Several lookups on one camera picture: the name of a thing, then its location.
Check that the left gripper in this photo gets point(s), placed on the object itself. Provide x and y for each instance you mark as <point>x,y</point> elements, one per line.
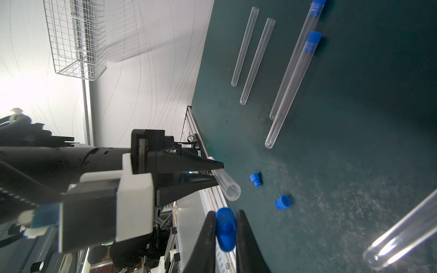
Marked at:
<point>37,168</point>

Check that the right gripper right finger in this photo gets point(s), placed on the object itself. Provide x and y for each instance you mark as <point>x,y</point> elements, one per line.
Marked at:
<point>248,255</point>

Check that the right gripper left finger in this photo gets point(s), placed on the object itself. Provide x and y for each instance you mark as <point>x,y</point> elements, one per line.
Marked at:
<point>203,258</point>

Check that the blue stopper three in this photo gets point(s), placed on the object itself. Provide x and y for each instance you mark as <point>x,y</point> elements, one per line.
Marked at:
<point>226,229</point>

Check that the test tube three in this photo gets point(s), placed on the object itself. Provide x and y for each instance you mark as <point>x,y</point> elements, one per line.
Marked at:
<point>229,187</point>

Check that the blue stopper two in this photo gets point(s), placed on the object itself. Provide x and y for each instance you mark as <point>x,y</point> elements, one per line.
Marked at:
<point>283,202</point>

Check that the blue stopper one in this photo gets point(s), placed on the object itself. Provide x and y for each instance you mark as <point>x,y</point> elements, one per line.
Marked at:
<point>256,179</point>

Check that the test tube two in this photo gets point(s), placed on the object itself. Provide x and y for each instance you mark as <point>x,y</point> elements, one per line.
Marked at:
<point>262,45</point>

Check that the test tube one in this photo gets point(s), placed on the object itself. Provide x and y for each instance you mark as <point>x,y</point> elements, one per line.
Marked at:
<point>244,45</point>

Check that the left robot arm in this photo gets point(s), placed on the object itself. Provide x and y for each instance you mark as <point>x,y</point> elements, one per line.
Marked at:
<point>143,142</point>

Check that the test tube six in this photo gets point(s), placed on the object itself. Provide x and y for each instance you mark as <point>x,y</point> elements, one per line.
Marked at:
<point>417,226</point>

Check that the test tube five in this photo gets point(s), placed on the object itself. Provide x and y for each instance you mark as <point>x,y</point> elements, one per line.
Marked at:
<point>292,88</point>

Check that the test tube four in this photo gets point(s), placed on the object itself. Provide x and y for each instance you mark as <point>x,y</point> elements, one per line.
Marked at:
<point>309,25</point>

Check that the green table mat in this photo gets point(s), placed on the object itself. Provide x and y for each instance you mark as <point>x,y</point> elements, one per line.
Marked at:
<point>358,149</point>

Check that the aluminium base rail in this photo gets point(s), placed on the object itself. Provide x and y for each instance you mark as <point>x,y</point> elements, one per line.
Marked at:
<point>189,214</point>

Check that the white wire basket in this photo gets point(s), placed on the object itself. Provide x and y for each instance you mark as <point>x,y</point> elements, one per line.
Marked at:
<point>77,37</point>

